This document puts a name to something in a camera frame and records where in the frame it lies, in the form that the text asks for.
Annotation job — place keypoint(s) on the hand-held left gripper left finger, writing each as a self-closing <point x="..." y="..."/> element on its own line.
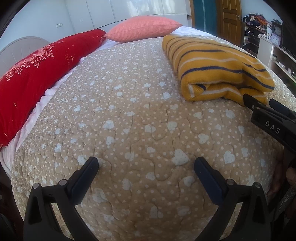
<point x="83" y="180"/>

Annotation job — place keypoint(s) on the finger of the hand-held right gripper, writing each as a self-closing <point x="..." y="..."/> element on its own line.
<point x="281" y="108"/>
<point x="248" y="100"/>

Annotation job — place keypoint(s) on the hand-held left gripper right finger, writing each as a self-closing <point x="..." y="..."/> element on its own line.
<point x="208" y="180"/>

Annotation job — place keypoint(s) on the yellow striped knit sweater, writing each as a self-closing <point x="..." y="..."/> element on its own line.
<point x="208" y="62"/>

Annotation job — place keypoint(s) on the pile of dark clothes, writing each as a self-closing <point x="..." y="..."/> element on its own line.
<point x="255" y="25"/>

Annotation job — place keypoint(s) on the person's right hand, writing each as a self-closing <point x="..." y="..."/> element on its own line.
<point x="278" y="178"/>

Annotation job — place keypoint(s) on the white cabinet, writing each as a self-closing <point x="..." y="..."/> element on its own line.
<point x="266" y="49"/>

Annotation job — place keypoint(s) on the small purple clock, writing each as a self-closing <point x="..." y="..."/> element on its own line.
<point x="275" y="39"/>

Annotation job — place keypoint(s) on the black mantel clock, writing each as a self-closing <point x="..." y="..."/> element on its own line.
<point x="277" y="27"/>

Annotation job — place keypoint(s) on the brown wooden door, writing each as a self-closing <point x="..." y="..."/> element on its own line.
<point x="229" y="20"/>

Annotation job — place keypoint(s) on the beige heart-print quilt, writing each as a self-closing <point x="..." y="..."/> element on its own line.
<point x="138" y="115"/>

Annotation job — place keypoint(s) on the teal glass door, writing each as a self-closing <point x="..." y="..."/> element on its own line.
<point x="204" y="16"/>

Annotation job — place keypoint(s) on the red floral pillow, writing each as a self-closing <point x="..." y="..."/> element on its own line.
<point x="39" y="76"/>

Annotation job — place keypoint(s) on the pale padded headboard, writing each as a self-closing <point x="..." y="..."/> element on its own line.
<point x="20" y="49"/>

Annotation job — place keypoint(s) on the white glossy wardrobe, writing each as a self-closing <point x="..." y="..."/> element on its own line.
<point x="129" y="10"/>

